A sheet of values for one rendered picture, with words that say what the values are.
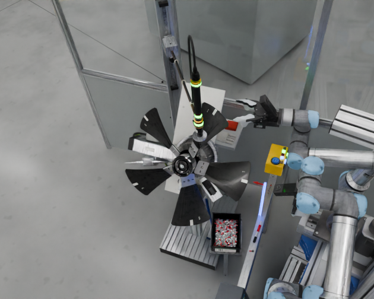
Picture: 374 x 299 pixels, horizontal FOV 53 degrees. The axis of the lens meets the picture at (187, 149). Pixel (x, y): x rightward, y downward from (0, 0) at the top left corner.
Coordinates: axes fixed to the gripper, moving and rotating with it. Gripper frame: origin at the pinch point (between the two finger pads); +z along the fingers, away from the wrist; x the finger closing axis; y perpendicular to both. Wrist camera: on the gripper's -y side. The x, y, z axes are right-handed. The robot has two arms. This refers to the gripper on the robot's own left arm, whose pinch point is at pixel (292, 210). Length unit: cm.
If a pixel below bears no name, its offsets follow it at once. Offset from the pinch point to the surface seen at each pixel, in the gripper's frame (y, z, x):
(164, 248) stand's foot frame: -83, 135, 15
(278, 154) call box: -14, 36, 55
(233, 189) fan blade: -30.8, 26.1, 17.9
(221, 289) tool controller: -20.0, 19.8, -35.4
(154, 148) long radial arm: -84, 31, 33
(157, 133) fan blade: -79, 14, 33
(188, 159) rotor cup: -57, 17, 23
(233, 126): -50, 55, 85
